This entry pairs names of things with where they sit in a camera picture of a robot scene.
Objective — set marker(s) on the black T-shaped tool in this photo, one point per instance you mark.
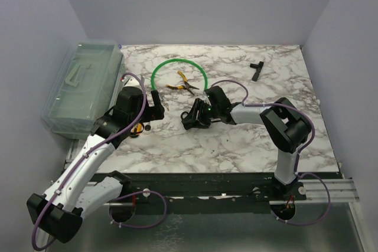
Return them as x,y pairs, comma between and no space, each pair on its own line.
258,68

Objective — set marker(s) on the black padlock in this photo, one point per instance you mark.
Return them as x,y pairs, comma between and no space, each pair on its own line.
189,121

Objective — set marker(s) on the yellow utility knife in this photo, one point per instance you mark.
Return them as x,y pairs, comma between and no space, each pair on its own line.
137,130

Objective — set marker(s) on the small silver key bunch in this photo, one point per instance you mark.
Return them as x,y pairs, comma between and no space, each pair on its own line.
166,106

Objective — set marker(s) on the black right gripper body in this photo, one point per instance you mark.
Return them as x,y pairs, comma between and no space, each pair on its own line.
205,110

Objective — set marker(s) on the aluminium rail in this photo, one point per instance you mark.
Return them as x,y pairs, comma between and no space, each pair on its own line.
327,191

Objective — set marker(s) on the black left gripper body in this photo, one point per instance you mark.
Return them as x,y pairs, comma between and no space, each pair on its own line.
151,113

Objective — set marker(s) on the clear plastic storage box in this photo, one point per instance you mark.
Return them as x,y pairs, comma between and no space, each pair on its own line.
84,88

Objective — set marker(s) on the yellow handled pliers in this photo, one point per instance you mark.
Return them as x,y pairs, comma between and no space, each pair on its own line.
186,86

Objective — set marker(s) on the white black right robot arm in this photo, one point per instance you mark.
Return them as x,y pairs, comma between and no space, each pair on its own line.
290,129

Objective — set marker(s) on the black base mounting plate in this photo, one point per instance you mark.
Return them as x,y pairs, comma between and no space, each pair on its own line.
223,193

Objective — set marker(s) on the green cable lock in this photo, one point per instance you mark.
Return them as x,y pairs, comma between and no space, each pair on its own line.
180,60

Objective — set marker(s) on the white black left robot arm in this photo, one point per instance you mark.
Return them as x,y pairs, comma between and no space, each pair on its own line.
62,208

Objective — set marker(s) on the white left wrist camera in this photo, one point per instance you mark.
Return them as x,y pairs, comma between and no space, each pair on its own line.
129,81

